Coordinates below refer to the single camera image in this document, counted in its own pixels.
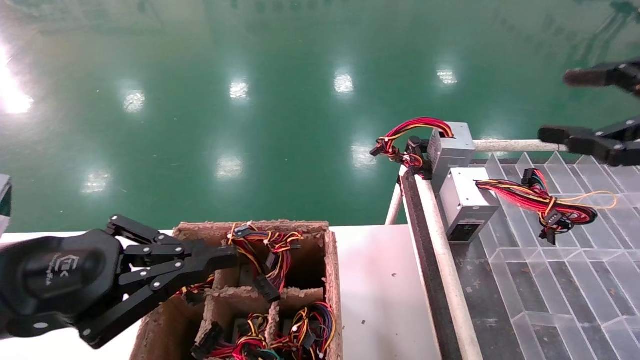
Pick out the long white rail pipe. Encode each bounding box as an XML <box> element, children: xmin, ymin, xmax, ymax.
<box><xmin>472</xmin><ymin>139</ymin><xmax>571</xmax><ymax>153</ymax></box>

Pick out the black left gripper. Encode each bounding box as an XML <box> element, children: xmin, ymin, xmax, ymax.
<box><xmin>0</xmin><ymin>215</ymin><xmax>241</xmax><ymax>349</ymax></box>

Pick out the black conveyor edge strip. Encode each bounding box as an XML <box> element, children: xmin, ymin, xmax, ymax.
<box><xmin>402</xmin><ymin>170</ymin><xmax>463</xmax><ymax>360</ymax></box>

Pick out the brown cardboard divider box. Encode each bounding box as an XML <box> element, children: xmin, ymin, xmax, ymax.
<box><xmin>131</xmin><ymin>220</ymin><xmax>344</xmax><ymax>360</ymax></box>

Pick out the grey power supply with cables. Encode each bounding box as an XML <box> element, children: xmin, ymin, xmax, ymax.
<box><xmin>370</xmin><ymin>117</ymin><xmax>476</xmax><ymax>194</ymax></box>
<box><xmin>439</xmin><ymin>167</ymin><xmax>619</xmax><ymax>246</ymax></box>

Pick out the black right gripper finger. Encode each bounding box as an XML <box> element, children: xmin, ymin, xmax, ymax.
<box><xmin>564</xmin><ymin>60</ymin><xmax>640</xmax><ymax>97</ymax></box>
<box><xmin>537</xmin><ymin>116</ymin><xmax>640</xmax><ymax>168</ymax></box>

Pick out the slanted white rail pipe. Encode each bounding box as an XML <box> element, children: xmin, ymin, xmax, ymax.
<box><xmin>400</xmin><ymin>167</ymin><xmax>483</xmax><ymax>360</ymax></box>

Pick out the red yellow cable bundle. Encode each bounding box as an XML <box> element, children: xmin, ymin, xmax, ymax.
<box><xmin>191</xmin><ymin>312</ymin><xmax>274</xmax><ymax>360</ymax></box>
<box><xmin>175</xmin><ymin>274</ymin><xmax>218</xmax><ymax>306</ymax></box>
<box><xmin>227</xmin><ymin>223</ymin><xmax>305</xmax><ymax>304</ymax></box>

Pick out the short white pipe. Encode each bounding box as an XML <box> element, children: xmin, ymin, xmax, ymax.
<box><xmin>386</xmin><ymin>184</ymin><xmax>405</xmax><ymax>226</ymax></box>

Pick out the multicolour cable bundle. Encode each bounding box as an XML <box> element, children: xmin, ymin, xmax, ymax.
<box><xmin>272</xmin><ymin>301</ymin><xmax>339</xmax><ymax>360</ymax></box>

